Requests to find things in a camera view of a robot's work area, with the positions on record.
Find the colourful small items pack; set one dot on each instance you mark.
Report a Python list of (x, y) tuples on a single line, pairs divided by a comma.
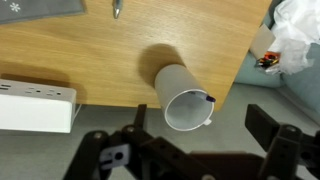
[(268, 60)]

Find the tan cardboard piece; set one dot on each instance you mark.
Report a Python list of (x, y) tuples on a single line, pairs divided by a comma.
[(261, 40)]

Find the white power strip box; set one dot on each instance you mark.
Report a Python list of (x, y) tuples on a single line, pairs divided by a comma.
[(33, 110)]

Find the dark pen purple cap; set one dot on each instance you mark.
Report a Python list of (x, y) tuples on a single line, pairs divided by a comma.
[(210, 98)]

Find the black pen silver tip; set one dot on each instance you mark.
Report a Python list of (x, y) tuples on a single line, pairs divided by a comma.
[(117, 8)]

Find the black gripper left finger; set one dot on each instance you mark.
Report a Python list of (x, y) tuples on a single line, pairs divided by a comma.
[(133, 156)]

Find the long grey felt partition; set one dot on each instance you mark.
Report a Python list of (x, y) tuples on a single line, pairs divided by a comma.
[(100, 120)]

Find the teal upholstered chair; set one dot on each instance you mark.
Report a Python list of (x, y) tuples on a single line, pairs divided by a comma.
[(300, 86)]

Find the white ceramic mug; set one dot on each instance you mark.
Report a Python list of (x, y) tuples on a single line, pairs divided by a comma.
[(173, 83)]

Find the grey snowflake mat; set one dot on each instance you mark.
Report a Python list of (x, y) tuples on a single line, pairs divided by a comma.
[(40, 8)]

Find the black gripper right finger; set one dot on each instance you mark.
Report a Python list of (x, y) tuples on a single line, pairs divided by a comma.
[(290, 153)]

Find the white plastic bag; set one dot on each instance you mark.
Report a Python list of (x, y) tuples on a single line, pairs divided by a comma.
[(293, 26)]

